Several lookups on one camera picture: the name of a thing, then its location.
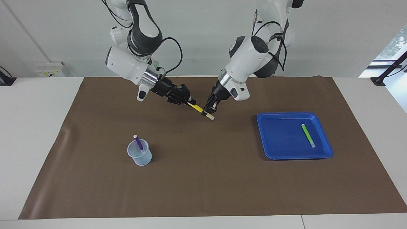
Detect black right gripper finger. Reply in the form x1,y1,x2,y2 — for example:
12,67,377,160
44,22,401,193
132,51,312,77
167,95,189,106
177,84,196,104

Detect yellow pen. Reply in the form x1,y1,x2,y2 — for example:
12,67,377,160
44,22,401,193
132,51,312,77
188,102,215,121

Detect green pen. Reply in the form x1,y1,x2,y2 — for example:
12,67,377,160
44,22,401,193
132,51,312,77
301,124,316,148

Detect translucent plastic cup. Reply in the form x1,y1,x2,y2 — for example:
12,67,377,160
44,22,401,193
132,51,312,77
127,139,153,166

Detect brown table mat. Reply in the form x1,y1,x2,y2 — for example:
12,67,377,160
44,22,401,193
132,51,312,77
18,76,407,220

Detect blue plastic tray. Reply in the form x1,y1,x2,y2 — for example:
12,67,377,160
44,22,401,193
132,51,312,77
256,112,334,160

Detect black table clamp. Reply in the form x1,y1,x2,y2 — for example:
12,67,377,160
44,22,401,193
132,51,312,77
0,66,17,86

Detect window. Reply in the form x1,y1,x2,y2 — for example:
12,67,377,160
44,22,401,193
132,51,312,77
359,25,407,78

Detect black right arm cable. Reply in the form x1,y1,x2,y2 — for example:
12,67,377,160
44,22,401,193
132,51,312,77
158,37,183,80

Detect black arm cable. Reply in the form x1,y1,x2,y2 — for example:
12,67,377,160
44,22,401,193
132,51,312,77
252,8,288,72
158,37,183,80

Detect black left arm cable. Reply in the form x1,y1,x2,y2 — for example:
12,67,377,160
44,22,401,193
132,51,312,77
252,8,288,72

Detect white wall socket box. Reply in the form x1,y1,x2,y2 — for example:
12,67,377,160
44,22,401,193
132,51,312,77
33,61,66,78

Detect black camera stand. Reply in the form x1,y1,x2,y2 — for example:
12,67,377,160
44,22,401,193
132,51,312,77
370,51,407,87

